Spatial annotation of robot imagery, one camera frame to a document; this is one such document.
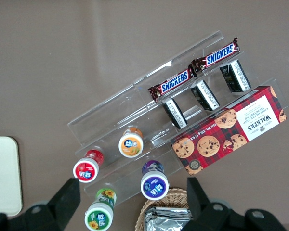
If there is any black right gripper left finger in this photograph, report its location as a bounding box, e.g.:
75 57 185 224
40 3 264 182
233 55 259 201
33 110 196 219
24 178 81 231

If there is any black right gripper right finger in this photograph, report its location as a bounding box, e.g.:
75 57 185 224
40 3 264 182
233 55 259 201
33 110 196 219
186 177 233 231

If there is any woven wicker basket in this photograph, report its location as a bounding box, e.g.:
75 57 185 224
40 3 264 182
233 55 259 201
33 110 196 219
134 187 191 231

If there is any foil wrapped sandwich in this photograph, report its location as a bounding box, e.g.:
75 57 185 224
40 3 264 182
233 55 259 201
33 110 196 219
144 206 194 231

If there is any cream white tray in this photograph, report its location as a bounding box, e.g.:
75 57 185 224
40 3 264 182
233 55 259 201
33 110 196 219
0 136 23 217

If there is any green gum bottle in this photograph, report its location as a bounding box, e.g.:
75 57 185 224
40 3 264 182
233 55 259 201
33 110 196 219
84 188 117 231

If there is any red gum bottle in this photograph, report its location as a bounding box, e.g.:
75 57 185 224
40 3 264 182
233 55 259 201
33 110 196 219
73 149 105 183

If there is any purple gum bottle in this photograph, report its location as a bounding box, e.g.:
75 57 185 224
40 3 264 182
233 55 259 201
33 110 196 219
140 160 170 201

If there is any red Walkers shortbread cookie box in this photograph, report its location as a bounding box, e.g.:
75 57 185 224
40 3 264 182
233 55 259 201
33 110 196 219
170 86 287 176

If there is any orange gum bottle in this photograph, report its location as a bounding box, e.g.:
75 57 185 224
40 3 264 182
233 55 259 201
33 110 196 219
118 127 145 158

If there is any small black white snack box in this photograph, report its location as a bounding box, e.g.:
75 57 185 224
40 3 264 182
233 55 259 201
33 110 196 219
161 97 188 130
190 80 220 112
219 59 252 93

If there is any clear acrylic tiered display stand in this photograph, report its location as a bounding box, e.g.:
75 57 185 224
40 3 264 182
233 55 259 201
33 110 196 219
67 30 289 207

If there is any Snickers chocolate bar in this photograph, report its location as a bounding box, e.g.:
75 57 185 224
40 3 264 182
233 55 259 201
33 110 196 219
148 67 197 102
191 37 241 74

